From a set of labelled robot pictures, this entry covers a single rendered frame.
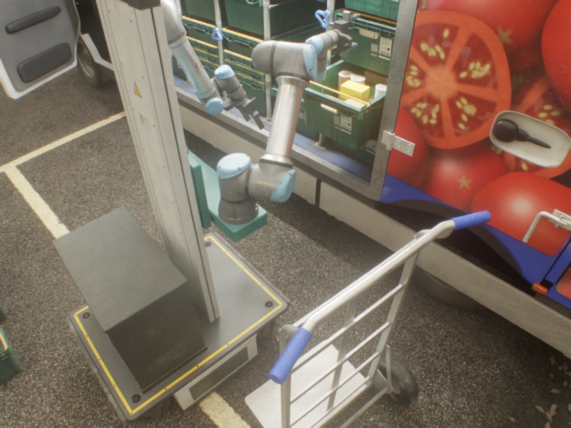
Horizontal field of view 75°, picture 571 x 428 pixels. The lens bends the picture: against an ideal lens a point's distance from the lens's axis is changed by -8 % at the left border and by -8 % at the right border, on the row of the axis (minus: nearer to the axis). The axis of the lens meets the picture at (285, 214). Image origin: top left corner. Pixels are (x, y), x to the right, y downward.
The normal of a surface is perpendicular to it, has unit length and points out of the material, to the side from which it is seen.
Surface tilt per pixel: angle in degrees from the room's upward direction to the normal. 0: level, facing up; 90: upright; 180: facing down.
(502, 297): 90
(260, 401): 0
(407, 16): 90
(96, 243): 0
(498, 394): 0
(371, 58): 91
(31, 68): 90
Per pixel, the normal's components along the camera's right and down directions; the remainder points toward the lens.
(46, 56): 0.93, 0.25
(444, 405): 0.00, -0.73
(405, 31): -0.68, 0.50
